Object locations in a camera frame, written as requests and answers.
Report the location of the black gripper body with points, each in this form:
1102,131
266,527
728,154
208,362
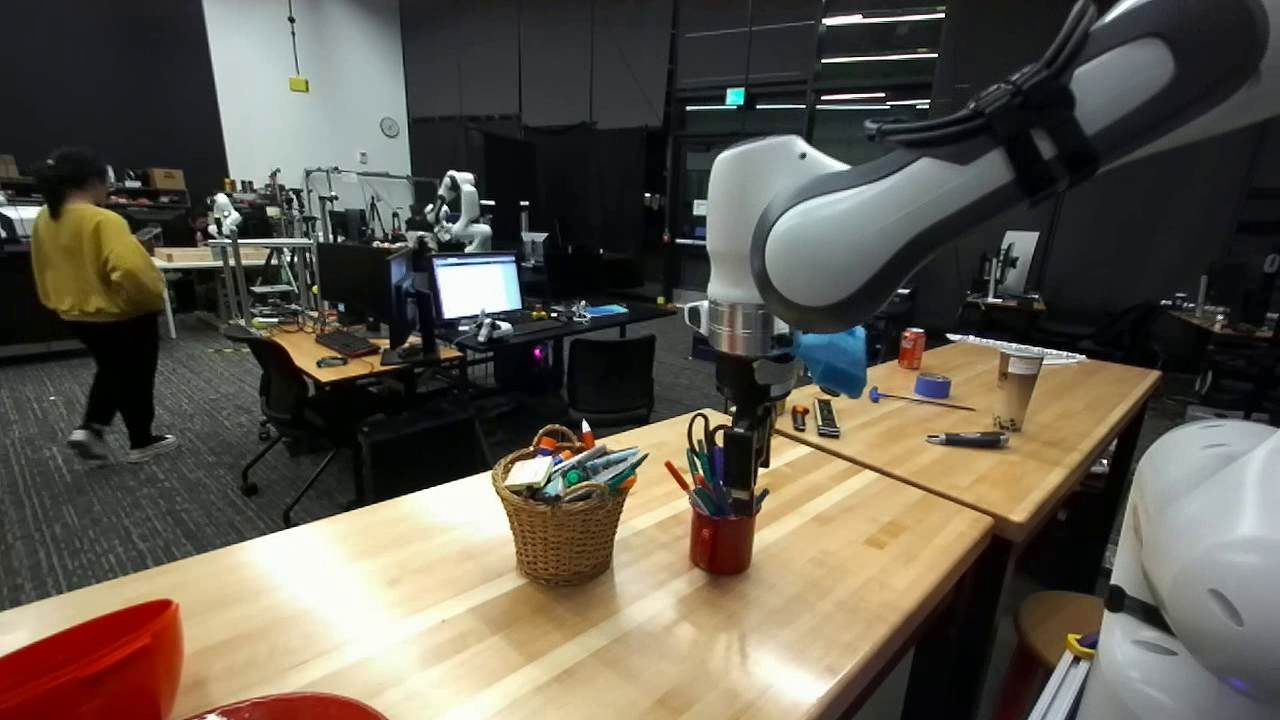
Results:
749,386

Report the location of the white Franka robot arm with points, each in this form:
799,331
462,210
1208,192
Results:
865,226

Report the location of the orange pen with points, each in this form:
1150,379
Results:
677,478

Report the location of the red mug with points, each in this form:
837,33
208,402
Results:
723,545

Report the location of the purple marker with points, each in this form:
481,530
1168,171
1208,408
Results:
718,483

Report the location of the teal marker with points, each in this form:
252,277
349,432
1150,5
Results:
604,466

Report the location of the black mesh chair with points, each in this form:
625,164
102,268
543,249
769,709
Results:
609,383

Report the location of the blue brush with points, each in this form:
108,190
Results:
906,396

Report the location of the red can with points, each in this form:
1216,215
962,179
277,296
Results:
913,350

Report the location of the black remote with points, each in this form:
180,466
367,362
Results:
969,436

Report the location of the small white box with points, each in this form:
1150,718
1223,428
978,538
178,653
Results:
528,475

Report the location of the metal tumbler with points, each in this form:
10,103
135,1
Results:
1023,391

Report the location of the lit computer monitor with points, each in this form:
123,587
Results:
476,284

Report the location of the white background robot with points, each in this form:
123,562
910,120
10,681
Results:
462,210

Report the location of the wooden stool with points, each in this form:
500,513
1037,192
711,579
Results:
1062,623

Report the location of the wooden office desk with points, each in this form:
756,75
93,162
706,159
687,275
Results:
362,362

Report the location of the black computer monitor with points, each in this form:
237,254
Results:
362,281

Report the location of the black keyboard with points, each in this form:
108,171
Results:
345,343

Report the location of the black office chair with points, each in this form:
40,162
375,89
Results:
286,402

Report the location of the red plate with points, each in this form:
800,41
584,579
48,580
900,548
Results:
292,706

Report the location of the person in yellow sweater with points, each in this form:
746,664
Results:
102,281

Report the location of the red bowl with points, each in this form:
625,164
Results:
93,661

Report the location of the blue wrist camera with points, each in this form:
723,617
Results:
832,362

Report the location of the round wall clock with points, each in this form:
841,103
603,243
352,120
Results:
389,131

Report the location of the yellow wall sign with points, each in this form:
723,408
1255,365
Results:
298,86

